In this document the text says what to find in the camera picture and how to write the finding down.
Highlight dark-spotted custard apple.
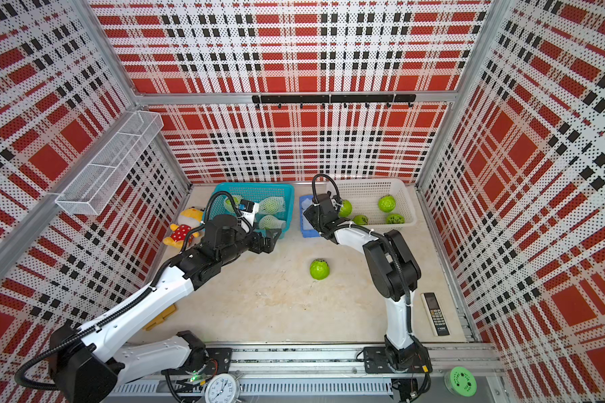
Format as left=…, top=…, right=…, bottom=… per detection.
left=339, top=199, right=353, bottom=218
left=386, top=213, right=406, bottom=225

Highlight blue plastic tray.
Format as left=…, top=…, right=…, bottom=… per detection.
left=299, top=195, right=320, bottom=238

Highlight wire mesh wall shelf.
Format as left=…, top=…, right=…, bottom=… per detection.
left=55, top=111, right=163, bottom=216

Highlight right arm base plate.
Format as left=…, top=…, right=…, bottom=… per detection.
left=364, top=344, right=433, bottom=374

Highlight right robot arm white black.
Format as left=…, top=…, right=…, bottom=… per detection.
left=304, top=173, right=433, bottom=374

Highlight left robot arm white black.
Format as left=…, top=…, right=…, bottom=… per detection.
left=14, top=191, right=282, bottom=402

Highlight teal plastic basket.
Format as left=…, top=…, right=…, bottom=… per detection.
left=213, top=182, right=294, bottom=238

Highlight round pressure gauge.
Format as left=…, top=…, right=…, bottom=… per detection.
left=204, top=374, right=240, bottom=403

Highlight dark-spotted custard apple front right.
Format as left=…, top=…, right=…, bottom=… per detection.
left=386, top=213, right=406, bottom=225

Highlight green custard apple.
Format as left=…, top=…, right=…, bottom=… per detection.
left=309, top=260, right=330, bottom=280
left=352, top=214, right=369, bottom=226
left=377, top=195, right=397, bottom=213

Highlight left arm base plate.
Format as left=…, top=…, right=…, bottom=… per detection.
left=161, top=348, right=233, bottom=379

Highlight remote control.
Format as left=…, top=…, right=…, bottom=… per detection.
left=422, top=292, right=450, bottom=337

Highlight sleeved custard apple right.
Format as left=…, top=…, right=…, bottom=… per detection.
left=259, top=196, right=286, bottom=216

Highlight yellow red plush toy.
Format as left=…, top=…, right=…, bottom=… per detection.
left=163, top=208, right=203, bottom=249

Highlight white perforated plastic basket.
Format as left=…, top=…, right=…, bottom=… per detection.
left=336, top=178, right=417, bottom=233

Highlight sleeved custard apple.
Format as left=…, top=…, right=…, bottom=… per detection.
left=259, top=196, right=286, bottom=216
left=258, top=215, right=287, bottom=230
left=224, top=195, right=242, bottom=214

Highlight dark-spotted custard apple front left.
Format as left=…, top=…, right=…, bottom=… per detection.
left=339, top=199, right=353, bottom=218

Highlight yellow block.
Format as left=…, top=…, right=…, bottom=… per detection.
left=143, top=304, right=177, bottom=332

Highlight black hook rail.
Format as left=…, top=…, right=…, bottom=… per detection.
left=251, top=93, right=417, bottom=107

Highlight stack of white foam nets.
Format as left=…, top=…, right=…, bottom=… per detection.
left=300, top=196, right=313, bottom=217

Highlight green tape spool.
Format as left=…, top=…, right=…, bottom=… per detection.
left=444, top=366, right=477, bottom=398

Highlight sleeved custard apple front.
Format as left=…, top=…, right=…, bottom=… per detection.
left=258, top=215, right=287, bottom=230

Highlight sleeved custard apple left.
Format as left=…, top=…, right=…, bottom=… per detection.
left=224, top=195, right=242, bottom=214

